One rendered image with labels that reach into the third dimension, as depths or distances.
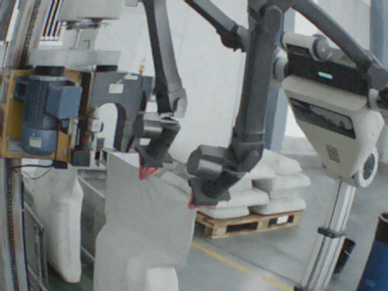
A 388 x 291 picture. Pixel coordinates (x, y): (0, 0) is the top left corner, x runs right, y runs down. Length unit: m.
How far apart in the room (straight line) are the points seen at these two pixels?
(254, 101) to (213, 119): 6.13
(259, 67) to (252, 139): 0.18
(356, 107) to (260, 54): 0.45
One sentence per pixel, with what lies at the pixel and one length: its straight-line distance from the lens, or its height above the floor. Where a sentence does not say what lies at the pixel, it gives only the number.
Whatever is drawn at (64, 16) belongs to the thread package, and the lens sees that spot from 1.86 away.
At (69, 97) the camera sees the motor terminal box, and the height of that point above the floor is 1.28.
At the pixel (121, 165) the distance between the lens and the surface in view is 1.75.
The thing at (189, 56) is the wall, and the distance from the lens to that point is 6.95.
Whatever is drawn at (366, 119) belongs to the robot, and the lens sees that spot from 1.50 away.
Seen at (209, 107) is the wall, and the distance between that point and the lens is 7.24.
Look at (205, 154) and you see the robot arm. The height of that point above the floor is 1.22.
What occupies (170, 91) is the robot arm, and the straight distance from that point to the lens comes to 1.52.
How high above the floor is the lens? 1.43
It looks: 9 degrees down
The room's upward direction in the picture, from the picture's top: 9 degrees clockwise
